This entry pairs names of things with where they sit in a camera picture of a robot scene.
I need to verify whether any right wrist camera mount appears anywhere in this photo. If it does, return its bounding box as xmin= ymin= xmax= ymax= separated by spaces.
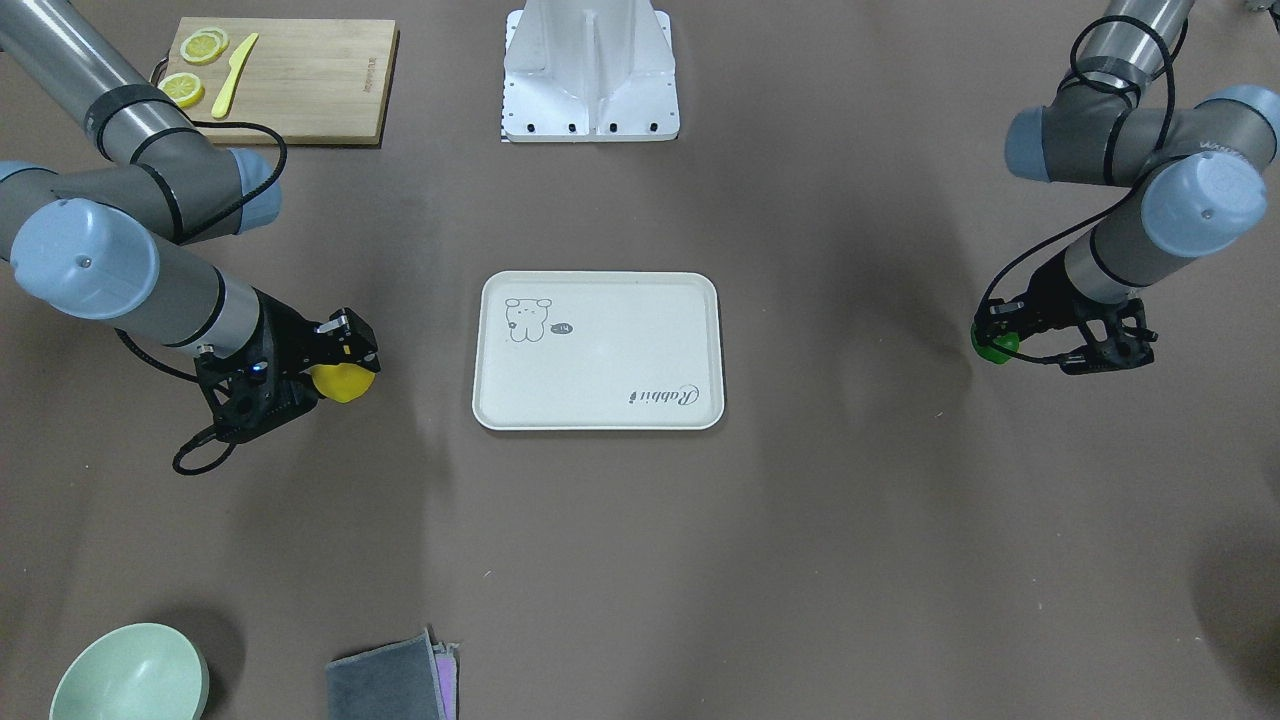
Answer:
xmin=172 ymin=345 xmax=320 ymax=477

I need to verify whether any wooden cutting board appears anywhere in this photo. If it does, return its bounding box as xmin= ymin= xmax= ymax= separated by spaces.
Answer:
xmin=155 ymin=17 xmax=399 ymax=146

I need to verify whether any grey folded cloth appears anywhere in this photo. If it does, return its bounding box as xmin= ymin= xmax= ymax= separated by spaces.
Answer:
xmin=325 ymin=632 xmax=460 ymax=719

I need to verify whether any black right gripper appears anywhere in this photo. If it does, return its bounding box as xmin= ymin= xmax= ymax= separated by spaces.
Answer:
xmin=244 ymin=290 xmax=381 ymax=386

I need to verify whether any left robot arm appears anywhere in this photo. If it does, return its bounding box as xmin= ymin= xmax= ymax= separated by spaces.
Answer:
xmin=974 ymin=1 xmax=1277 ymax=345

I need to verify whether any green lime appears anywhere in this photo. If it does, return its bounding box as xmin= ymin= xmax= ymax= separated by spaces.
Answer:
xmin=970 ymin=323 xmax=1021 ymax=365

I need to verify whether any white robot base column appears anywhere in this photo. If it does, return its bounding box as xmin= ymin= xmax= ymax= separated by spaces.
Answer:
xmin=500 ymin=1 xmax=681 ymax=143

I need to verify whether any cream rabbit tray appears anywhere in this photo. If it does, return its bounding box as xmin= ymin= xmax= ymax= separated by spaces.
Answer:
xmin=472 ymin=270 xmax=724 ymax=430

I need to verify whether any mint green bowl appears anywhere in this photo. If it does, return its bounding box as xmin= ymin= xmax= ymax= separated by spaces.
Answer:
xmin=49 ymin=623 xmax=211 ymax=719

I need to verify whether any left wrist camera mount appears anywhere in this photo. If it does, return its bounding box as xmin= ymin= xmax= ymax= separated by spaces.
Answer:
xmin=1057 ymin=297 xmax=1158 ymax=375

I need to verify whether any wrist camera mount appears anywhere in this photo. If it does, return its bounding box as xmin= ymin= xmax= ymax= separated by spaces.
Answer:
xmin=172 ymin=345 xmax=320 ymax=477
xmin=1057 ymin=297 xmax=1158 ymax=375

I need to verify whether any lemon slice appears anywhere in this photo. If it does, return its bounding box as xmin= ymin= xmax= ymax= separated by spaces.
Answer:
xmin=179 ymin=26 xmax=230 ymax=67
xmin=157 ymin=72 xmax=206 ymax=109

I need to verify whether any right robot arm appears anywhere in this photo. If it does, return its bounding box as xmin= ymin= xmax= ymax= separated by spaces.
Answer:
xmin=3 ymin=1 xmax=380 ymax=402

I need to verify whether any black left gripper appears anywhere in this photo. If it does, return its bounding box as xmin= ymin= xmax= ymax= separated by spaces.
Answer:
xmin=975 ymin=255 xmax=1101 ymax=336

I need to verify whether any yellow plastic knife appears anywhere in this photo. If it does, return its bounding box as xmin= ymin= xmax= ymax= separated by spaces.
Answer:
xmin=211 ymin=32 xmax=260 ymax=120

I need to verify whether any yellow lemon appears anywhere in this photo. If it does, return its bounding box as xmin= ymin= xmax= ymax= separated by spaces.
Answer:
xmin=308 ymin=363 xmax=376 ymax=404

